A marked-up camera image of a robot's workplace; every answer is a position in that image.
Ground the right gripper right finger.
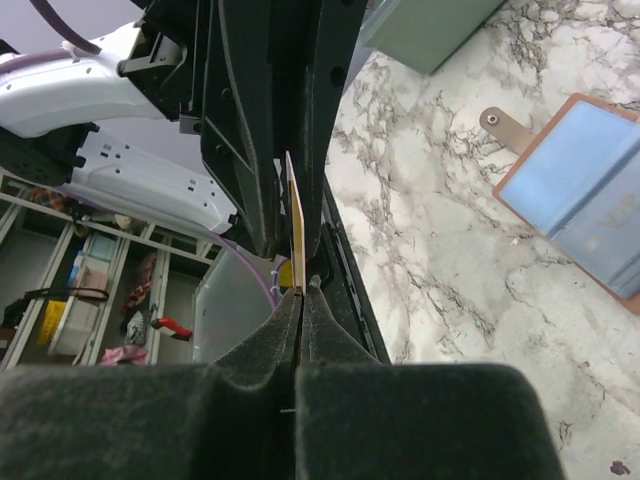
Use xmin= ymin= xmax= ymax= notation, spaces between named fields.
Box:
xmin=295 ymin=278 xmax=564 ymax=479

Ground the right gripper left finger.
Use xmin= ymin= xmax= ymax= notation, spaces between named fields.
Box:
xmin=1 ymin=291 xmax=302 ymax=479

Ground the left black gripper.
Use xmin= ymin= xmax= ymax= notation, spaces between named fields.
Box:
xmin=118 ymin=0 xmax=279 ymax=258

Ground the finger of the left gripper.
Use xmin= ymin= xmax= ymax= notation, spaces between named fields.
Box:
xmin=299 ymin=0 xmax=367 ymax=257

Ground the gold credit card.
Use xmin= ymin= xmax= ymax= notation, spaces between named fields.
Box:
xmin=285 ymin=151 xmax=306 ymax=296

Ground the tan leather card holder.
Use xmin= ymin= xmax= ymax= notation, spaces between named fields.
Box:
xmin=479 ymin=93 xmax=639 ymax=314

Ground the grey VIP card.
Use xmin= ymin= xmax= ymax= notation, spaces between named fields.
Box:
xmin=553 ymin=193 xmax=639 ymax=290

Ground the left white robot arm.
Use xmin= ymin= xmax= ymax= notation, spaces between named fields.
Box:
xmin=1 ymin=1 xmax=366 ymax=258

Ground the clear green plastic box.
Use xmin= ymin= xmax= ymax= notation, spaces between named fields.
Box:
xmin=360 ymin=0 xmax=503 ymax=74

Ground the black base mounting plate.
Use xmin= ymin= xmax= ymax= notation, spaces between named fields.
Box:
xmin=308 ymin=180 xmax=391 ymax=364

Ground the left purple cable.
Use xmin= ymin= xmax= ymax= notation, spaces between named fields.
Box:
xmin=0 ymin=0 xmax=289 ymax=311

